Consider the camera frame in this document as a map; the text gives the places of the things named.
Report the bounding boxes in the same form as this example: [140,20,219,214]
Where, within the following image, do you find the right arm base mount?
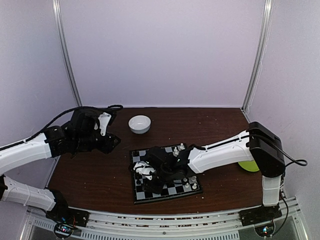
[238,205,283,238]

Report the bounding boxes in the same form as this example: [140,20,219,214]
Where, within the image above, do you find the black pawn piece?
[135,176,141,185]

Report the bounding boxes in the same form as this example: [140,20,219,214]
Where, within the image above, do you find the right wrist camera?
[128,161,156,181]

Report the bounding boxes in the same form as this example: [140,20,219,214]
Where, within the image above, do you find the white ceramic bowl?
[128,115,152,135]

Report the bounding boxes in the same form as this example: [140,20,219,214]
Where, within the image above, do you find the black white chessboard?
[129,148,203,205]

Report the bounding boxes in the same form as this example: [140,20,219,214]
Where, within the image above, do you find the aluminium front rail frame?
[21,196,305,240]

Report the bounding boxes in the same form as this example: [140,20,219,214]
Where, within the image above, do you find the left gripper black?
[74,130,121,154]

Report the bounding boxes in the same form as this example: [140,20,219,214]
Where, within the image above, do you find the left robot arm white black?
[0,105,123,222]

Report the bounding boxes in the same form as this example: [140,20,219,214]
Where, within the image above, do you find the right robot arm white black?
[144,121,286,221]

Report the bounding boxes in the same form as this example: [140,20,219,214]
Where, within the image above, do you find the aluminium corner post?
[242,0,274,115]
[52,0,83,107]

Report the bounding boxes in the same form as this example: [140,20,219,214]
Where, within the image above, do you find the left aluminium corner post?
[52,0,83,107]

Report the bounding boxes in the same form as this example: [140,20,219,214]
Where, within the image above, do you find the green plate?
[238,161,260,173]

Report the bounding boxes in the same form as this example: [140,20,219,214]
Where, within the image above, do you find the right aluminium corner post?
[242,0,274,115]

